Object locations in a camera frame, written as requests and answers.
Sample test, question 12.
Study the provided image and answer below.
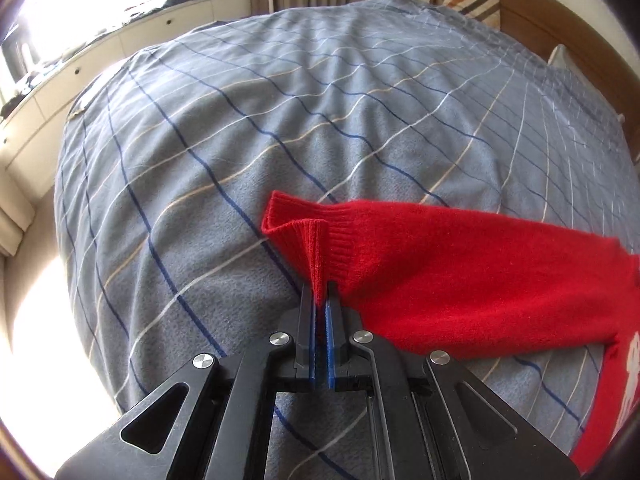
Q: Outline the red knitted sweater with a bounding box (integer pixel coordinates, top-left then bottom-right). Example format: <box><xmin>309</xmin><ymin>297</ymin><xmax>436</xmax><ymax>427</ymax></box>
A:
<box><xmin>261</xmin><ymin>191</ymin><xmax>640</xmax><ymax>476</ymax></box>

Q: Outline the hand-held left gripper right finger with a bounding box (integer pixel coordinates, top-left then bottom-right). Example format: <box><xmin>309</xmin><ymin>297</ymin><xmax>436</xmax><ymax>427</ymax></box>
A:
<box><xmin>325</xmin><ymin>280</ymin><xmax>581</xmax><ymax>480</ymax></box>

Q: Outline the striped cushion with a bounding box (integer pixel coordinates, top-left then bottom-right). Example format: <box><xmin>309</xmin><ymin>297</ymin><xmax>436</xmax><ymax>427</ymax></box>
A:
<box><xmin>440</xmin><ymin>0</ymin><xmax>501</xmax><ymax>31</ymax></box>

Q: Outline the white window-side cabinet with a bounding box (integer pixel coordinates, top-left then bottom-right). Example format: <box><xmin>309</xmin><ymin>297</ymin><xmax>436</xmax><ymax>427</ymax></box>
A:
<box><xmin>0</xmin><ymin>0</ymin><xmax>253</xmax><ymax>216</ymax></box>

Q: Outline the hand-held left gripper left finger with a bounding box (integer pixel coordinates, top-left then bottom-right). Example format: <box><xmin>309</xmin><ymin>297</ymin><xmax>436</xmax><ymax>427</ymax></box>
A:
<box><xmin>54</xmin><ymin>282</ymin><xmax>321</xmax><ymax>480</ymax></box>

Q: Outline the grey pillow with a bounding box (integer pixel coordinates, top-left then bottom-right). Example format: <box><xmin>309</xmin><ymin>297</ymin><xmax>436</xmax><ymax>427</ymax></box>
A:
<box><xmin>547</xmin><ymin>44</ymin><xmax>626</xmax><ymax>121</ymax></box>

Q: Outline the brown wooden headboard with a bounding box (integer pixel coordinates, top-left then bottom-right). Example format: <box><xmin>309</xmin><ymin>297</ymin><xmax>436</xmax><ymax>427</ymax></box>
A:
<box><xmin>430</xmin><ymin>0</ymin><xmax>608</xmax><ymax>81</ymax></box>

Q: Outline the grey-blue checked bed blanket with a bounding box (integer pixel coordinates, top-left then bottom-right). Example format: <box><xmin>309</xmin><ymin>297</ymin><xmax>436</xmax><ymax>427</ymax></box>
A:
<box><xmin>52</xmin><ymin>0</ymin><xmax>633</xmax><ymax>480</ymax></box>

